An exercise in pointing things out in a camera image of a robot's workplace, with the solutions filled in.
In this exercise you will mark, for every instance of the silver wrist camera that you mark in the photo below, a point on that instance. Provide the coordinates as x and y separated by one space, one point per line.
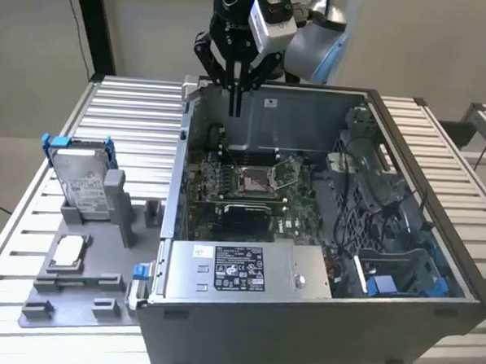
275 33

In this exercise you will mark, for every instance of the CPU socket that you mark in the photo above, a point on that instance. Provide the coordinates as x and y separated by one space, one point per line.
253 182

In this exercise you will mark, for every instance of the green motherboard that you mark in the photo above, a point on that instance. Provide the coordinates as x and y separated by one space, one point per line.
302 226

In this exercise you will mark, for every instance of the silver CPU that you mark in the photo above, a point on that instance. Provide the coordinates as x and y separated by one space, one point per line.
68 251

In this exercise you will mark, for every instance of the black RAM slot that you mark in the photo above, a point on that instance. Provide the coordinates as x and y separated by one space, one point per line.
248 151
250 198

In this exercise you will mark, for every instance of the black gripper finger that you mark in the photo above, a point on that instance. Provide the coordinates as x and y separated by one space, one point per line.
209 54
263 71

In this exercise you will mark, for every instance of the blue case latch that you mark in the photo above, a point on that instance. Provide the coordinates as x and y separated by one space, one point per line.
139 272

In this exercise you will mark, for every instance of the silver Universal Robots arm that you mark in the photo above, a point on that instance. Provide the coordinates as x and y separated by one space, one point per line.
311 55

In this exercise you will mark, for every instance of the black frame post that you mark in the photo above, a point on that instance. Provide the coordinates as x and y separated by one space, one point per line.
94 19

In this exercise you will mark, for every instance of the black box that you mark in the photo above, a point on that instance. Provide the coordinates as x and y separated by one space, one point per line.
455 134

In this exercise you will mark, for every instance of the grey power supply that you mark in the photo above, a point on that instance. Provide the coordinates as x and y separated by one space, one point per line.
181 268

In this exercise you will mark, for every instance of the open grey PC case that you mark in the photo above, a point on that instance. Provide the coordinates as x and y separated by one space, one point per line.
259 338

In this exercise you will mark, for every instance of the black graphics card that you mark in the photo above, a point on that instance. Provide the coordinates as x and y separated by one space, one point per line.
245 218

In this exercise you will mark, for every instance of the grey parts rack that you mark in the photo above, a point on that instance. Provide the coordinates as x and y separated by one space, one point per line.
97 231

